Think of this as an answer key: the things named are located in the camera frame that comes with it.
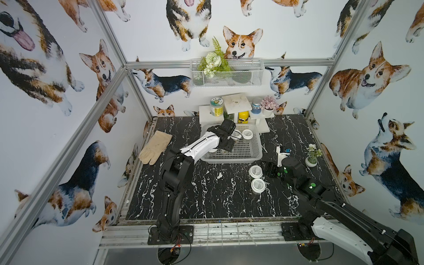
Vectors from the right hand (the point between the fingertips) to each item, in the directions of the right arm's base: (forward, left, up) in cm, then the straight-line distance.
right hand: (269, 158), depth 79 cm
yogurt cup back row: (+10, +16, +5) cm, 19 cm away
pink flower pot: (+30, -3, +7) cm, 31 cm away
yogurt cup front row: (+23, +8, -11) cm, 27 cm away
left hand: (+16, +22, -7) cm, 28 cm away
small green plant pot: (+37, +18, -9) cm, 42 cm away
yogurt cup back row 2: (-1, +5, -12) cm, 13 cm away
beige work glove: (+20, +66, -17) cm, 71 cm away
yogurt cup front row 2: (-9, +5, -11) cm, 15 cm away
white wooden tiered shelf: (+33, +15, +4) cm, 37 cm away
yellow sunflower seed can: (+31, +26, +5) cm, 41 cm away
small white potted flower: (+6, -27, -13) cm, 31 cm away
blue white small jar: (+32, +3, +2) cm, 32 cm away
